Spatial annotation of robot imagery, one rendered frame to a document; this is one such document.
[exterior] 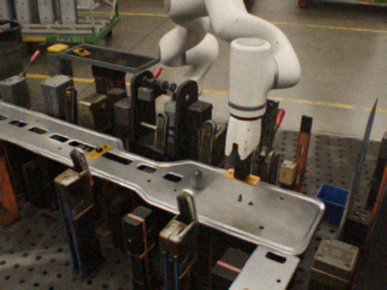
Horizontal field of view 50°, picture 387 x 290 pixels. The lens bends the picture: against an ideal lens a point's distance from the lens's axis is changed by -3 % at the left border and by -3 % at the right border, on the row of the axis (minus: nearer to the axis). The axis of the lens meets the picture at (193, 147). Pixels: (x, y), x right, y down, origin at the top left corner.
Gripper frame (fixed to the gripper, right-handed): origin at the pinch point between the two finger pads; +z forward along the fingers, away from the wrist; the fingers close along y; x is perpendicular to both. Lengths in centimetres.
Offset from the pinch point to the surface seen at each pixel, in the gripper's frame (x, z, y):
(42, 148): -64, 10, 7
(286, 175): 8.0, 5.8, -10.9
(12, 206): -76, 33, 15
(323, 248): 24.6, 3.6, 13.1
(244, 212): 3.0, 9.6, 4.0
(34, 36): -373, 83, -245
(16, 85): -102, 5, -16
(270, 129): 1.3, -4.7, -14.3
